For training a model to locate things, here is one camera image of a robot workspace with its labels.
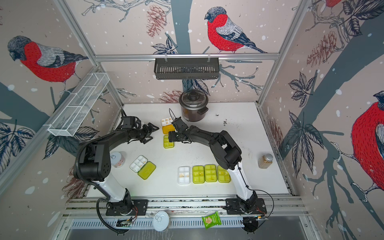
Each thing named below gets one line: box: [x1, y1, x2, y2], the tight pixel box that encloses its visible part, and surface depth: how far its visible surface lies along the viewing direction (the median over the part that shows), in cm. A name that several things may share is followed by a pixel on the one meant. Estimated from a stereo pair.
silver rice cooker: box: [179, 89, 209, 122], surface depth 100 cm
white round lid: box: [152, 211, 170, 232], surface depth 67 cm
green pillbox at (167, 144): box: [163, 134, 175, 149], surface depth 99 cm
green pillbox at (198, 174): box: [192, 165, 205, 184], surface depth 86 cm
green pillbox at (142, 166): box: [129, 155, 156, 180], surface depth 89 cm
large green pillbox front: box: [204, 164, 218, 183], surface depth 85 cm
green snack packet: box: [201, 211, 222, 230], surface depth 71 cm
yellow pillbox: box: [161, 117, 176, 135], surface depth 109 cm
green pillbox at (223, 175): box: [217, 165, 231, 183], surface depth 84 cm
